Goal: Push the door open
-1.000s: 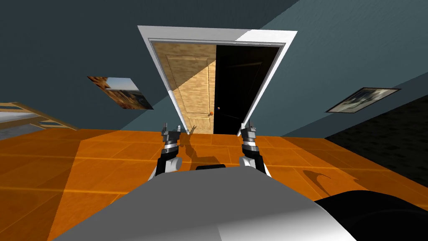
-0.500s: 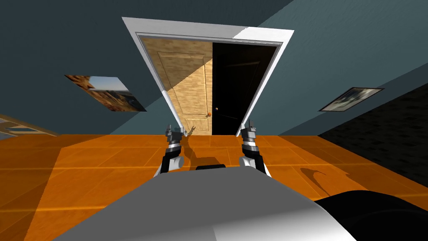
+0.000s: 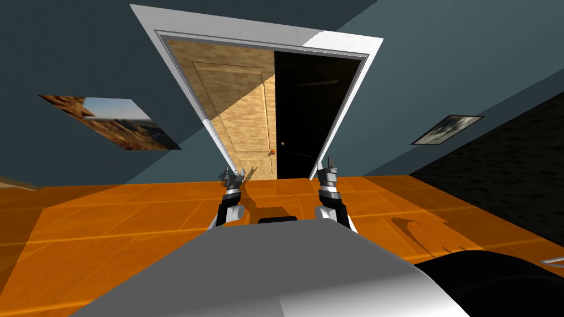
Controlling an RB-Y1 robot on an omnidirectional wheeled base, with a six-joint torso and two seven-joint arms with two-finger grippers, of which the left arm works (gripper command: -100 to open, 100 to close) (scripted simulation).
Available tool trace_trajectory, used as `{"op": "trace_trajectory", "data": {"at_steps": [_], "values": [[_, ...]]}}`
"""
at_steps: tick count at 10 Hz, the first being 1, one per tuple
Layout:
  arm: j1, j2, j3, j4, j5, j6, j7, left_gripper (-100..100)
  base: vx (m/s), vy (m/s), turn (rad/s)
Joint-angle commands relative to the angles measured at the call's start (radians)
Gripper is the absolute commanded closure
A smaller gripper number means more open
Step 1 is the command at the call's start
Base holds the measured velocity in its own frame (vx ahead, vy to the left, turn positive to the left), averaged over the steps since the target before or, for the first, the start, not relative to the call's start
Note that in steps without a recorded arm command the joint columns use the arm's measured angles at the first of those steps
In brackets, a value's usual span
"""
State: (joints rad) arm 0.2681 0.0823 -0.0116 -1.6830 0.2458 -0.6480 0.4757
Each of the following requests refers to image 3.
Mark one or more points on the desert landscape wall picture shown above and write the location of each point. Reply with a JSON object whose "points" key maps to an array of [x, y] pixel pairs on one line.
{"points": [[116, 123]]}

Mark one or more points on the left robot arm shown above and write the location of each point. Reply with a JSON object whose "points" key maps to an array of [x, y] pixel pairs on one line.
{"points": [[229, 210]]}

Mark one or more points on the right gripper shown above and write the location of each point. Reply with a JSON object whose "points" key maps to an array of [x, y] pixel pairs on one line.
{"points": [[328, 178]]}

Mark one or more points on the dark door leaf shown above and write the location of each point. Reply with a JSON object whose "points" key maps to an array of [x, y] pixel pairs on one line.
{"points": [[308, 110]]}

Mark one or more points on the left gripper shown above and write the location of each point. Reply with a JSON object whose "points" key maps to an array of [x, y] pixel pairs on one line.
{"points": [[232, 182]]}

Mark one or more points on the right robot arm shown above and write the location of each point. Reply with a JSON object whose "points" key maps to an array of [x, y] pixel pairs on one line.
{"points": [[331, 207]]}

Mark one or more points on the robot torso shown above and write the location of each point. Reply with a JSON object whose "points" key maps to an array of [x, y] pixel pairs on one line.
{"points": [[269, 273]]}

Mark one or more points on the grey framed wall picture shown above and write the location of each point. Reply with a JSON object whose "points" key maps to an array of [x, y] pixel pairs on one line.
{"points": [[446, 129]]}

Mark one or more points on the light wooden door leaf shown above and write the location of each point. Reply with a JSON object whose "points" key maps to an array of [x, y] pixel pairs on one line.
{"points": [[240, 110]]}

